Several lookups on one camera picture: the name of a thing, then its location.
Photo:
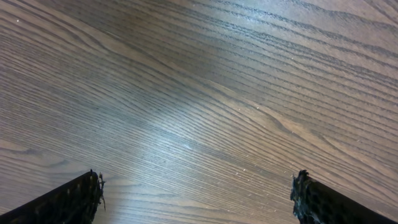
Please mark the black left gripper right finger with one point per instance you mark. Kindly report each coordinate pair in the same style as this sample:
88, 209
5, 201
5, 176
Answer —
316, 203

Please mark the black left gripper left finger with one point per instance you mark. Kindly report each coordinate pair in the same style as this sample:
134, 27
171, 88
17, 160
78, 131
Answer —
75, 202

